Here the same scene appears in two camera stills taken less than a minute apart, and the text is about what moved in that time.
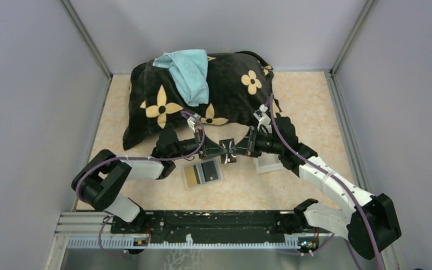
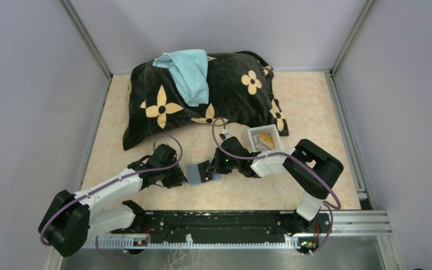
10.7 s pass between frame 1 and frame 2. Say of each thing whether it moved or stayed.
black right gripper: moved
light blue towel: stayed
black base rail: stayed
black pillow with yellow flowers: stayed
